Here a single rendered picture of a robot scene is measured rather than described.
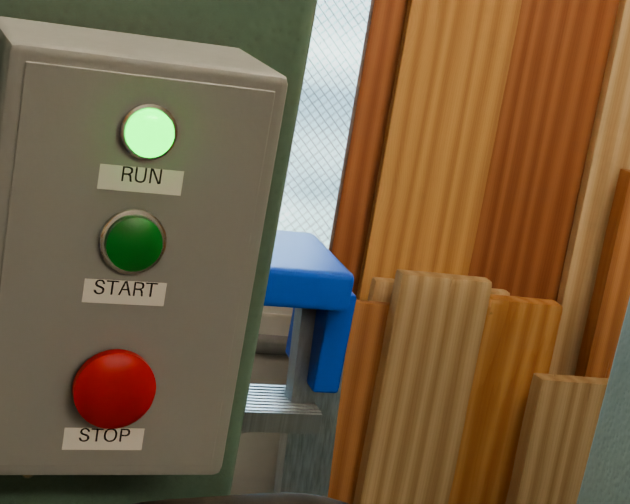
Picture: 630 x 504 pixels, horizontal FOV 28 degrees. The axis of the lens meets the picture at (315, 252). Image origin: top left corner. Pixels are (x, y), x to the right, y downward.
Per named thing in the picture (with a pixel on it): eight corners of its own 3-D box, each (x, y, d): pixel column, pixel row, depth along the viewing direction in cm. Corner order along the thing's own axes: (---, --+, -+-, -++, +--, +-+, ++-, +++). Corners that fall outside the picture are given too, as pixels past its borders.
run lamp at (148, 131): (115, 156, 43) (123, 99, 43) (171, 161, 44) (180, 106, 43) (119, 161, 43) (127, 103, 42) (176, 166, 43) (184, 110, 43)
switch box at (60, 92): (-54, 408, 51) (-12, 13, 46) (185, 412, 54) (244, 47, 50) (-40, 481, 45) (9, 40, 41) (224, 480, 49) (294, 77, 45)
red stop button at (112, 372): (65, 420, 46) (75, 343, 45) (145, 421, 47) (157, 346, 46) (70, 432, 45) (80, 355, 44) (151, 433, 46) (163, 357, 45)
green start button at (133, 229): (94, 270, 44) (103, 205, 44) (160, 274, 45) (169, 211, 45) (97, 276, 44) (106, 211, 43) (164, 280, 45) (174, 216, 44)
